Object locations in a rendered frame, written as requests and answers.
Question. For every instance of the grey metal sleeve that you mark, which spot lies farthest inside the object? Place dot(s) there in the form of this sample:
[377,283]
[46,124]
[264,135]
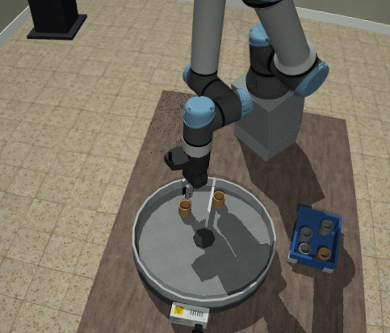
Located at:
[325,224]
[306,231]
[305,247]

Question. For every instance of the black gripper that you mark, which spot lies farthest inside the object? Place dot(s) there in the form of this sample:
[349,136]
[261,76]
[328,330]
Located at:
[193,161]

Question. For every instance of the blue crate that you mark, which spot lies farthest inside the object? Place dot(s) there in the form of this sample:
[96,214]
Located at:
[312,219]

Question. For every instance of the bronze bushing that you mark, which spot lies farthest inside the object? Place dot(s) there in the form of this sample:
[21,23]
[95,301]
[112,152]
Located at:
[218,203]
[323,251]
[184,204]

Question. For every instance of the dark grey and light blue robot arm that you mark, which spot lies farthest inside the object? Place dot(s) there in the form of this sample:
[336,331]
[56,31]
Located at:
[296,66]

